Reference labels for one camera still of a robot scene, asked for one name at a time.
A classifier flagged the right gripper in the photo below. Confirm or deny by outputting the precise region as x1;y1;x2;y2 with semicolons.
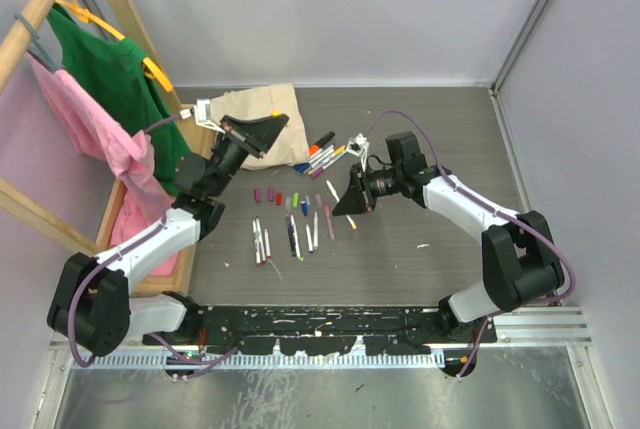
333;162;404;217

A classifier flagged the red cap white pen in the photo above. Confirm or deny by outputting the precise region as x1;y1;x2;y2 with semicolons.
263;228;272;260

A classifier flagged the blue end white marker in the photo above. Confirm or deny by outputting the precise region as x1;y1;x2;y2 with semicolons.
305;223;315;254

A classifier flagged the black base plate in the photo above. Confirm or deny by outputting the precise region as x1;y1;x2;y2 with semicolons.
158;305;497;356

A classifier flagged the teal cap white marker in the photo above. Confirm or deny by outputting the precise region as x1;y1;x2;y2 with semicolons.
309;145;335;166

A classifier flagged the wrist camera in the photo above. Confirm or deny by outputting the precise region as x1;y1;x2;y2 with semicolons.
346;133;370;173
179;99;224;133

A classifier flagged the green shirt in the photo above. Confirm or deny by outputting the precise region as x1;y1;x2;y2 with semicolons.
45;2;200;195

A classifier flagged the wooden clothes rack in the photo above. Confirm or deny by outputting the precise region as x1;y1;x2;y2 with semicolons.
0;0;216;295

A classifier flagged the yellow end rainbow pen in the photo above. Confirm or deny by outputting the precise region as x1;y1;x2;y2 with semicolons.
325;180;357;231

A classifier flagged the pink shirt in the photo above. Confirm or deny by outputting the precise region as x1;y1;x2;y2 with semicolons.
26;53;172;247

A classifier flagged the lilac pen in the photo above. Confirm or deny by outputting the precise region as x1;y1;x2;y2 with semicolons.
324;205;336;242

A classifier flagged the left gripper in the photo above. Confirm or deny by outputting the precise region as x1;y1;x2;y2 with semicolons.
207;114;286;198

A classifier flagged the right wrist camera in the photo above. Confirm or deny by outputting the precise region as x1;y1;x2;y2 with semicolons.
346;133;370;173

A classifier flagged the dark blue cap marker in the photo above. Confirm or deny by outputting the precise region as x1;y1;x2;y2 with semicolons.
310;150;336;171

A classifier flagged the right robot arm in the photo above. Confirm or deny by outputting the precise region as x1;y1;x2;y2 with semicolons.
332;132;565;343

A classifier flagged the orange black highlighter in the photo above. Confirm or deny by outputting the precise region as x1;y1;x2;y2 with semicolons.
309;131;335;156

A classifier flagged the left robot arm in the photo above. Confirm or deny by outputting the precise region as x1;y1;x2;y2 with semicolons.
47;114;289;367

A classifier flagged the grey end white marker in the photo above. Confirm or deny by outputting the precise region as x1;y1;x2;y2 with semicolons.
312;211;319;252

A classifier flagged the dark purple clear pen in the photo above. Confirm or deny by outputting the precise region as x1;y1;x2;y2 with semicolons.
285;214;296;257

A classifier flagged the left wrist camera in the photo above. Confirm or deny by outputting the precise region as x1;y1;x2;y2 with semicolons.
179;99;224;133

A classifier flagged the green cap rainbow pen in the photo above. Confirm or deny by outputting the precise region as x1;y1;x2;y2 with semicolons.
289;214;303;261

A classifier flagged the grey cap white marker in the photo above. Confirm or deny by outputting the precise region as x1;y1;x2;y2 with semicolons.
311;150;345;177

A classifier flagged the beige folded cloth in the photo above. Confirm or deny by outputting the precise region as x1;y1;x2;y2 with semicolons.
210;83;309;171

